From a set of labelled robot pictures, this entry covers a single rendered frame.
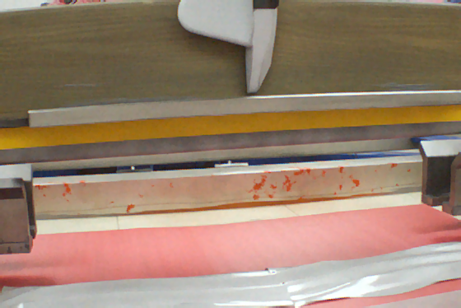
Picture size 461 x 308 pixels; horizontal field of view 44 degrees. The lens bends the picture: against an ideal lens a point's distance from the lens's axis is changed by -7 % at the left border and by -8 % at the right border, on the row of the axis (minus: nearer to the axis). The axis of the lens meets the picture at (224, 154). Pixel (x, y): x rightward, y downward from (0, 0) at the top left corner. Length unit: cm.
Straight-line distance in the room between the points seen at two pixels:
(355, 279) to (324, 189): 24
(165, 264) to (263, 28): 18
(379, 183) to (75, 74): 38
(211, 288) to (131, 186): 22
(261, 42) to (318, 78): 5
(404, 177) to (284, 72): 30
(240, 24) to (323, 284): 17
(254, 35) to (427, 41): 14
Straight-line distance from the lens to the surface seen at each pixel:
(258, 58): 37
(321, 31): 41
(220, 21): 37
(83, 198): 58
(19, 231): 41
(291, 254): 46
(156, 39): 38
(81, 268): 44
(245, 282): 39
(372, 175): 65
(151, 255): 46
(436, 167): 52
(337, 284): 39
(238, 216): 57
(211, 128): 40
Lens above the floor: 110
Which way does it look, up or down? 9 degrees down
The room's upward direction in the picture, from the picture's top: 1 degrees counter-clockwise
